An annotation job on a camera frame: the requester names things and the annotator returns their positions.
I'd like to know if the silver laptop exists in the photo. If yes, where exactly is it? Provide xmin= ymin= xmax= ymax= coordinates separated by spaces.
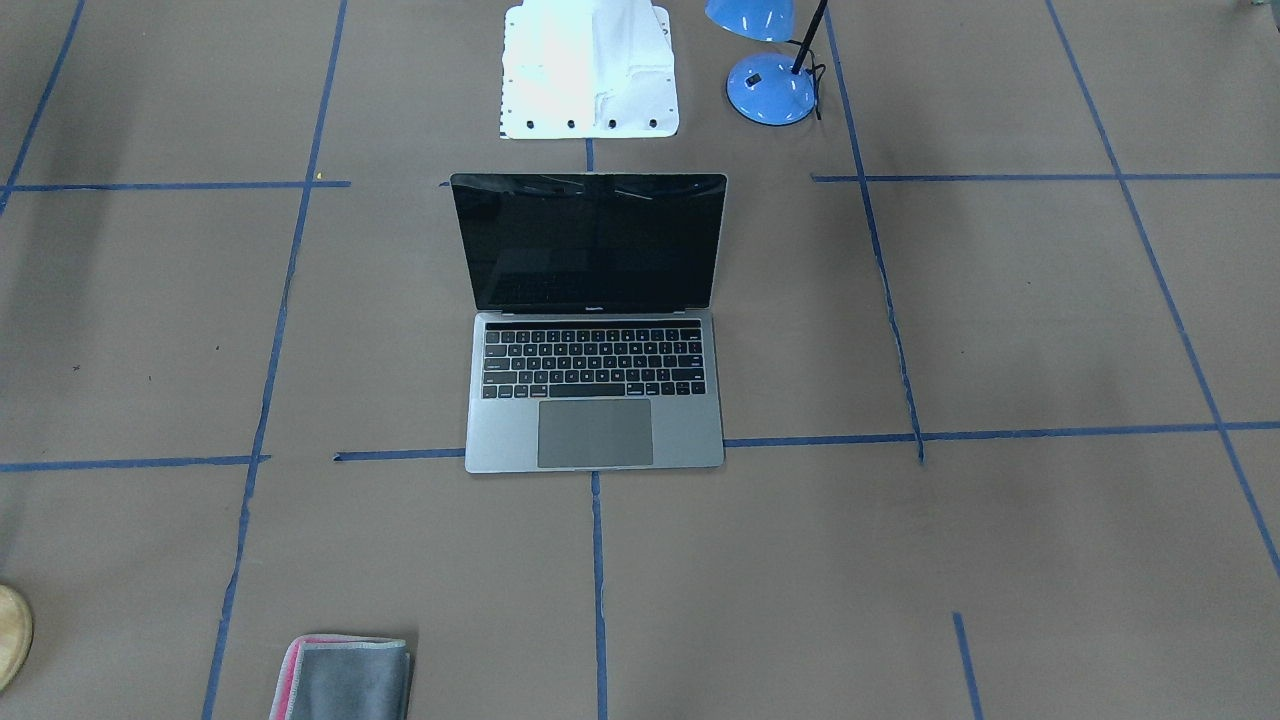
xmin=448 ymin=172 xmax=728 ymax=474

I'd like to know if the blue desk lamp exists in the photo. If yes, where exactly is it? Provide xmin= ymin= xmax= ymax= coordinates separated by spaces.
xmin=704 ymin=1 xmax=829 ymax=127

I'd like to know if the grey and pink folded cloth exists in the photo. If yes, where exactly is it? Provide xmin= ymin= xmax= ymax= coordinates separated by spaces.
xmin=268 ymin=634 xmax=412 ymax=719

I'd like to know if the round wooden stand base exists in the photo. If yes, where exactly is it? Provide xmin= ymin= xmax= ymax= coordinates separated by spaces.
xmin=1 ymin=583 xmax=35 ymax=692

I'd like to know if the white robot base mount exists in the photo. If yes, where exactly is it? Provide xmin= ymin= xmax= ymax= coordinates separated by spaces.
xmin=499 ymin=1 xmax=680 ymax=140

